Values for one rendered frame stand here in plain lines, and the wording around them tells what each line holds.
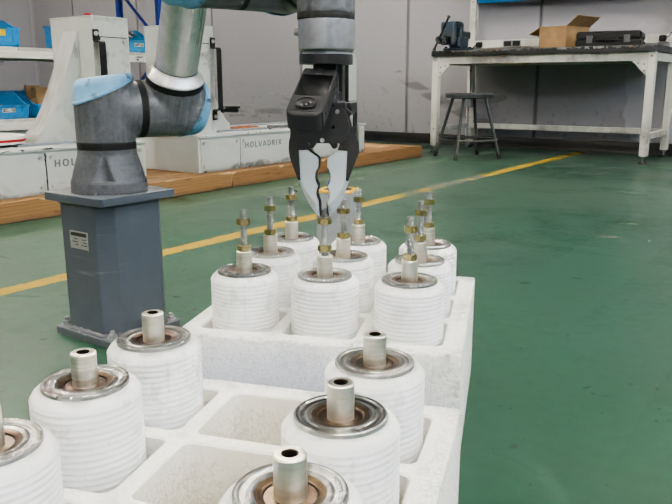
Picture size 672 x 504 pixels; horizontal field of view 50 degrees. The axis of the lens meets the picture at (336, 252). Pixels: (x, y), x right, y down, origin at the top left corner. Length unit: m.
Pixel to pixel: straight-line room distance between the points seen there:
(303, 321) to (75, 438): 0.42
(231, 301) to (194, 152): 2.71
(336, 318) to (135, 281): 0.64
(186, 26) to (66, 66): 1.99
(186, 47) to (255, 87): 6.27
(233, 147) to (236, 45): 4.14
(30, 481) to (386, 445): 0.26
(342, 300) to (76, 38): 2.62
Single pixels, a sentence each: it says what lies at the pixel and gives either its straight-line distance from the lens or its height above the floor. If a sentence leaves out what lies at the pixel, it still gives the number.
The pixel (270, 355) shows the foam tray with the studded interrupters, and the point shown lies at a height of 0.16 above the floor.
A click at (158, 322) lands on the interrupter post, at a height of 0.27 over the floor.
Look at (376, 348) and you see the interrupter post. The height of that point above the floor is 0.27.
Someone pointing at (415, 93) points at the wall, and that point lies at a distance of 6.62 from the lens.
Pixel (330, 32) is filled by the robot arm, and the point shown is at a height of 0.57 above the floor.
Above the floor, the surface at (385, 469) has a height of 0.22.
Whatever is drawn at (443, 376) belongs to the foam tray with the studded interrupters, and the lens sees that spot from 0.94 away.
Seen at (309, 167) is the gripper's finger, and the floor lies 0.40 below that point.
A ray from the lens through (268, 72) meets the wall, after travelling 7.61.
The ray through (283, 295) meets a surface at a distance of 1.12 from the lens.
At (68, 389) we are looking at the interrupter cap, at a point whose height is 0.25.
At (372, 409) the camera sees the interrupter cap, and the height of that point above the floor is 0.25.
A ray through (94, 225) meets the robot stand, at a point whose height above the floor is 0.24.
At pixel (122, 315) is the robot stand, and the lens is 1.51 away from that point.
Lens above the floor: 0.51
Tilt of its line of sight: 13 degrees down
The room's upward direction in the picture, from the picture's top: straight up
